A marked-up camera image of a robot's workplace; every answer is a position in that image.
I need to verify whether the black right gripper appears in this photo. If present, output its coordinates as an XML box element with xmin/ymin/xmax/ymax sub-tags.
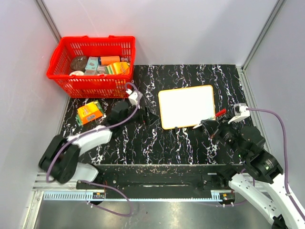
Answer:
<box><xmin>201</xmin><ymin>114</ymin><xmax>247</xmax><ymax>158</ymax></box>

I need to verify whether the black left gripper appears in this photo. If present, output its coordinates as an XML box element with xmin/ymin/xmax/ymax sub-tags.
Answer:
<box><xmin>121</xmin><ymin>102</ymin><xmax>159</xmax><ymax>127</ymax></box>

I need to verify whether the red-capped whiteboard marker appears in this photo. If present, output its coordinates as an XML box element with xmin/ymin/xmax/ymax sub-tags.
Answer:
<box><xmin>193</xmin><ymin>108</ymin><xmax>226</xmax><ymax>129</ymax></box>

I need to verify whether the yellow-framed whiteboard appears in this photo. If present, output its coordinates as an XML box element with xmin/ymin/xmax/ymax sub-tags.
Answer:
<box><xmin>158</xmin><ymin>85</ymin><xmax>215</xmax><ymax>130</ymax></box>

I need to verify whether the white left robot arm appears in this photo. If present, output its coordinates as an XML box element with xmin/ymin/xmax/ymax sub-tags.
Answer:
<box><xmin>38</xmin><ymin>101</ymin><xmax>158</xmax><ymax>189</ymax></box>

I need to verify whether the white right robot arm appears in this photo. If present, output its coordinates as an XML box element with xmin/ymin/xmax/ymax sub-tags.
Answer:
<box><xmin>200</xmin><ymin>111</ymin><xmax>305</xmax><ymax>229</ymax></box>

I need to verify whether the orange green snack box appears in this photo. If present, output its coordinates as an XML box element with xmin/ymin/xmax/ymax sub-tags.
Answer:
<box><xmin>76</xmin><ymin>100</ymin><xmax>106</xmax><ymax>126</ymax></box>

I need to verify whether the orange yellow box in basket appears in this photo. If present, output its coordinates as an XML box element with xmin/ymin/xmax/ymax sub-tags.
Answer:
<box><xmin>105</xmin><ymin>62</ymin><xmax>130</xmax><ymax>75</ymax></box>

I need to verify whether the orange cylindrical can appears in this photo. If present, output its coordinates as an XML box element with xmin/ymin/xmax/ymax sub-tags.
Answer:
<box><xmin>98</xmin><ymin>56</ymin><xmax>121</xmax><ymax>65</ymax></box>

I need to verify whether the red plastic shopping basket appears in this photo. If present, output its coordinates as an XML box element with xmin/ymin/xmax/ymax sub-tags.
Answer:
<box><xmin>46</xmin><ymin>35</ymin><xmax>136</xmax><ymax>98</ymax></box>

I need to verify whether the light blue small box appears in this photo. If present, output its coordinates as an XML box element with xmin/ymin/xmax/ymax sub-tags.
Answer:
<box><xmin>85</xmin><ymin>57</ymin><xmax>99</xmax><ymax>71</ymax></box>

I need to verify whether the brown round packet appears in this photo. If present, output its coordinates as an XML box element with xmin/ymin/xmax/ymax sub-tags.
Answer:
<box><xmin>70</xmin><ymin>56</ymin><xmax>88</xmax><ymax>72</ymax></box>

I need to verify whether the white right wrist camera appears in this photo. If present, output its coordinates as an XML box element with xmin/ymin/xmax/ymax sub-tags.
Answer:
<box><xmin>228</xmin><ymin>103</ymin><xmax>250</xmax><ymax>124</ymax></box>

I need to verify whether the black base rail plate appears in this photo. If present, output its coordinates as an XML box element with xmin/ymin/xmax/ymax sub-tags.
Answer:
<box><xmin>76</xmin><ymin>164</ymin><xmax>253</xmax><ymax>191</ymax></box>

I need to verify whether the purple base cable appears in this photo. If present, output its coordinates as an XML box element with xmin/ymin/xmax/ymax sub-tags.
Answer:
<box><xmin>78</xmin><ymin>180</ymin><xmax>133</xmax><ymax>217</ymax></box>

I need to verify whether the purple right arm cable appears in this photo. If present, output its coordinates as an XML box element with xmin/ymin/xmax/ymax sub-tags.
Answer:
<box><xmin>246</xmin><ymin>107</ymin><xmax>305</xmax><ymax>213</ymax></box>

